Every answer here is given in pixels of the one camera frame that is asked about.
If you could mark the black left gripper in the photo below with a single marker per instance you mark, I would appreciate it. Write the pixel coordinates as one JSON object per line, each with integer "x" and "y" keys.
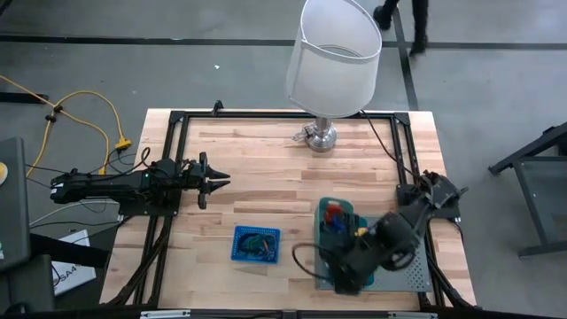
{"x": 190, "y": 179}

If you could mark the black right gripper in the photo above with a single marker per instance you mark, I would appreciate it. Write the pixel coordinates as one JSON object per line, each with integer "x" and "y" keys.
{"x": 359, "y": 261}

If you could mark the green yellow crayon box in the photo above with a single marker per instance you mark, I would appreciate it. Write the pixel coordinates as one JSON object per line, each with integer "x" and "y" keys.
{"x": 361, "y": 231}

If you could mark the blue coil wristband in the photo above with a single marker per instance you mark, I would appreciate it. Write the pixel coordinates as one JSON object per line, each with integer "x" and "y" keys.
{"x": 339, "y": 223}

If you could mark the mint green plastic bin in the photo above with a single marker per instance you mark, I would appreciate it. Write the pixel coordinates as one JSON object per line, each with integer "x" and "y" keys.
{"x": 320, "y": 221}

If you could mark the orange coil wristband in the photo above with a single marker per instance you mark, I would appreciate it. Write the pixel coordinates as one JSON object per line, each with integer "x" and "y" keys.
{"x": 333, "y": 210}

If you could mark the blue plastic basket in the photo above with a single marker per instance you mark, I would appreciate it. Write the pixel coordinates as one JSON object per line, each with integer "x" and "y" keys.
{"x": 237, "y": 243}

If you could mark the green rubber band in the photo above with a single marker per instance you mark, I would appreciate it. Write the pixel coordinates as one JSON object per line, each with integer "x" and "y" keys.
{"x": 254, "y": 243}

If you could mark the orange rubber band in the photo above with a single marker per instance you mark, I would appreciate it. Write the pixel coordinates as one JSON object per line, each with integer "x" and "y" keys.
{"x": 267, "y": 248}

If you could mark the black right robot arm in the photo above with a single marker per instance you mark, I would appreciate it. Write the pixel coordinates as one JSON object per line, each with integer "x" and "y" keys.
{"x": 396, "y": 239}

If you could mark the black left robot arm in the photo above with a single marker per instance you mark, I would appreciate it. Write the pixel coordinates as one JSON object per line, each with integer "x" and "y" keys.
{"x": 111, "y": 186}

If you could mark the grey perforated metal riser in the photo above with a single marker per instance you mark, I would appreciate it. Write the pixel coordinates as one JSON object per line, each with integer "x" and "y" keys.
{"x": 412, "y": 279}

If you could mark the white cardboard box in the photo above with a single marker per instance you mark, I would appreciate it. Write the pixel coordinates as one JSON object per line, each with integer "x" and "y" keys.
{"x": 75, "y": 274}

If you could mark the silver table lamp white shade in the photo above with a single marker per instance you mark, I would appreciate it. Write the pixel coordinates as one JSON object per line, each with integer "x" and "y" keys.
{"x": 332, "y": 66}

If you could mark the grey cabinet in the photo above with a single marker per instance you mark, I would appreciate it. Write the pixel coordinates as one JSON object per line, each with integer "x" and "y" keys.
{"x": 13, "y": 199}

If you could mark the grey metal stand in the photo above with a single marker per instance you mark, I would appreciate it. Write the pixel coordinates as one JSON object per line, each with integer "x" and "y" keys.
{"x": 540, "y": 186}

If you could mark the yellow round object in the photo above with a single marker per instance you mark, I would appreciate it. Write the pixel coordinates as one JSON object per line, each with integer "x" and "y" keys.
{"x": 3, "y": 173}

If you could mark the dark grey case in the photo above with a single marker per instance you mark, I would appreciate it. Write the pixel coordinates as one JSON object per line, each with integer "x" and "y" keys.
{"x": 26, "y": 283}

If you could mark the person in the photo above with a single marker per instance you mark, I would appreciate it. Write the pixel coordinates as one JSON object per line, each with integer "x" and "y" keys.
{"x": 418, "y": 22}

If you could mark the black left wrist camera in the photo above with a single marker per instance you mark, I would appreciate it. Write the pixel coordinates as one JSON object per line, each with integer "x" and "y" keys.
{"x": 161, "y": 170}

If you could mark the black frame bracket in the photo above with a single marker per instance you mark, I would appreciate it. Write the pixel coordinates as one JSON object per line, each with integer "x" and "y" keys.
{"x": 217, "y": 107}

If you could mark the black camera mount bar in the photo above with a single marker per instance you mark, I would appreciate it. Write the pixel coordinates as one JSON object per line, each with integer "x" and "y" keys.
{"x": 288, "y": 315}

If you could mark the black metal table frame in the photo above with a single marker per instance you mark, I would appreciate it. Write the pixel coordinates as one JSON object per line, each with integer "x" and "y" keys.
{"x": 288, "y": 114}

